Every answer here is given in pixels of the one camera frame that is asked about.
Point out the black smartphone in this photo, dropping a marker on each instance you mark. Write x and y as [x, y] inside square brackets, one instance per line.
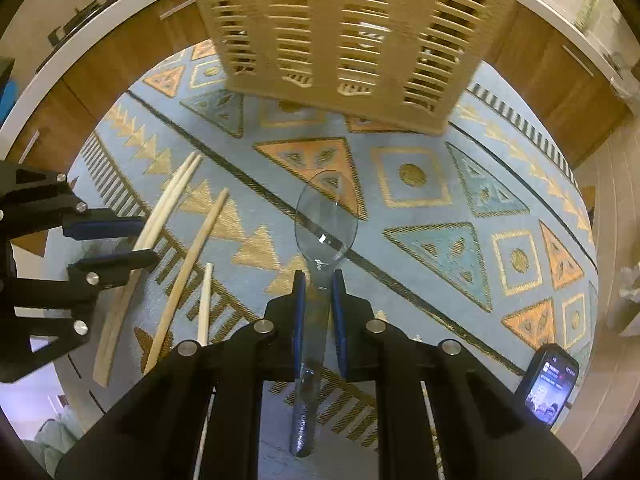
[550, 385]

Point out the blue patterned tablecloth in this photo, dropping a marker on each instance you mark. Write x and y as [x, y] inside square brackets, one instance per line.
[425, 220]

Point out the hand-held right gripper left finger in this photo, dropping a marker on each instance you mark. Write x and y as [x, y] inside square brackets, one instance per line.
[298, 325]

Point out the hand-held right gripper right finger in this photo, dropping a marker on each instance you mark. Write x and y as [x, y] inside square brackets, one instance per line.
[339, 325]

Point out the black gas stove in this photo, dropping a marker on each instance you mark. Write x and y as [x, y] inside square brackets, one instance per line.
[85, 12]

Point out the beige slotted utensil basket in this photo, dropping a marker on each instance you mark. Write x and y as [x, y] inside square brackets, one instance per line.
[350, 25]

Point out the green loofah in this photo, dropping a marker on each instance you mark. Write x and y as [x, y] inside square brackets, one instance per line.
[589, 5]

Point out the wooden chopstick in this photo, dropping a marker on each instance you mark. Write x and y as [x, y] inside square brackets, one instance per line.
[192, 265]
[171, 190]
[180, 190]
[206, 300]

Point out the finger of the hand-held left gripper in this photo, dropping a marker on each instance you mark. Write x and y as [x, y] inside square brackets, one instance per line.
[120, 262]
[105, 227]

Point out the clear plastic spoon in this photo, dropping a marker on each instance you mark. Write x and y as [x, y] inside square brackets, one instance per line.
[325, 215]

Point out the grey green cloth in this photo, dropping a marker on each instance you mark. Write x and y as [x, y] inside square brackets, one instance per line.
[47, 445]

